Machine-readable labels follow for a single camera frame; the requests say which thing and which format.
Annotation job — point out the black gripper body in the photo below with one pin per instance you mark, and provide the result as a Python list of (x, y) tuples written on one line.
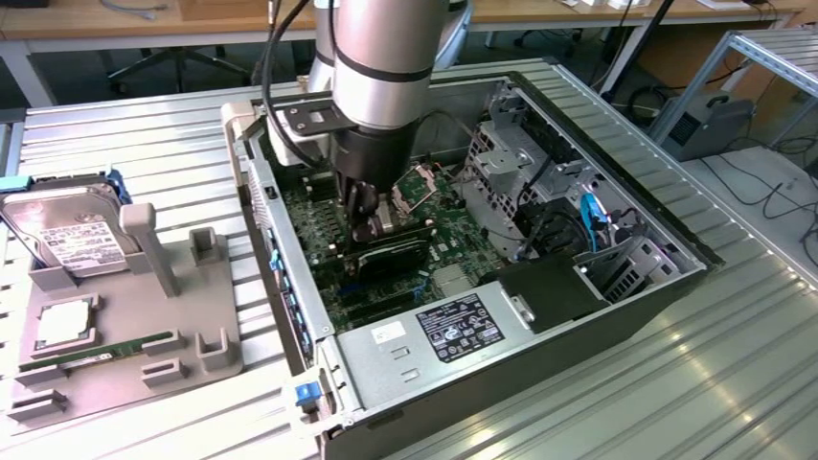
[(373, 153)]

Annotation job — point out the metal socket cover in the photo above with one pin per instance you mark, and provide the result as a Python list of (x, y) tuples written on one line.
[(417, 184)]

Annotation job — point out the black stand pole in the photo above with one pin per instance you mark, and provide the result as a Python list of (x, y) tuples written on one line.
[(628, 43)]

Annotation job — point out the black and green graphics card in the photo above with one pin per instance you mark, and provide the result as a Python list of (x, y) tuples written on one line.
[(396, 259)]

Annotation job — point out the green motherboard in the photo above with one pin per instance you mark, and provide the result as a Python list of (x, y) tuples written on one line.
[(460, 230)]

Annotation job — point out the aluminium profile frame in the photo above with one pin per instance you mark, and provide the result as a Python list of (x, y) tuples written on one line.
[(766, 52)]

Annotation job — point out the black fan shroud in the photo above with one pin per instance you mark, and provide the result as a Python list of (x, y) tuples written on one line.
[(543, 292)]

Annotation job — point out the black office chair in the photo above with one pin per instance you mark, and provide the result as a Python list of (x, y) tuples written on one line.
[(179, 62)]

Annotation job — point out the blue case latch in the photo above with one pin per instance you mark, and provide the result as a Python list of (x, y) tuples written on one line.
[(307, 393)]

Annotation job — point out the wrist camera with black bracket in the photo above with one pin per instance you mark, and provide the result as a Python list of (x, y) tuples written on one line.
[(307, 129)]

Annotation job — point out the hard disk with blue caddy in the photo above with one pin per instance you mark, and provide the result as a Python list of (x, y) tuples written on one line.
[(64, 230)]

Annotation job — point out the silver CPU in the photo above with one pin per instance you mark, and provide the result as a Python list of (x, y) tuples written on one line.
[(64, 321)]

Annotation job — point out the open black PC case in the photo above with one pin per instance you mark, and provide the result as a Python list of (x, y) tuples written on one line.
[(575, 364)]

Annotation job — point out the grey computer tower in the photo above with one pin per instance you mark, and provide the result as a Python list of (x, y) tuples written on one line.
[(708, 124)]

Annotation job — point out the grey power supply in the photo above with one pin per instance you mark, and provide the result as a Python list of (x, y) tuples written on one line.
[(415, 354)]

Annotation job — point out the silver chipset heatsink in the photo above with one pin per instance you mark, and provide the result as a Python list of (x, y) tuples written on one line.
[(449, 278)]

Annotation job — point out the white power strip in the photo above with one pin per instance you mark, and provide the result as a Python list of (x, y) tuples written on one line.
[(603, 4)]

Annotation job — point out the grey parts rack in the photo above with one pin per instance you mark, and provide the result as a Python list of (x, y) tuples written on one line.
[(160, 311)]

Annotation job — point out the wooden desk with white legs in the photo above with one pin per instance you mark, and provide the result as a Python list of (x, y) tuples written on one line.
[(64, 29), (703, 12)]

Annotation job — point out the metal disk bay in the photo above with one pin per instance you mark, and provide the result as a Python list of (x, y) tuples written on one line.
[(504, 163)]

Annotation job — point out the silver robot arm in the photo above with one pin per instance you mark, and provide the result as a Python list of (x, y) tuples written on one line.
[(383, 57)]

